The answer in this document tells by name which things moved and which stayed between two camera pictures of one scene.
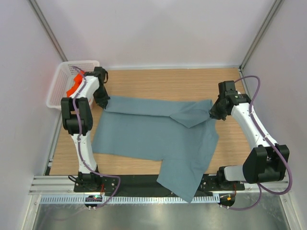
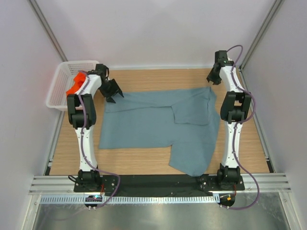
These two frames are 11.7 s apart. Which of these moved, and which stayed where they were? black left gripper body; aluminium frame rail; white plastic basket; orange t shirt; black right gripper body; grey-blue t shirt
Moved: grey-blue t shirt; black right gripper body; black left gripper body
Stayed: white plastic basket; orange t shirt; aluminium frame rail
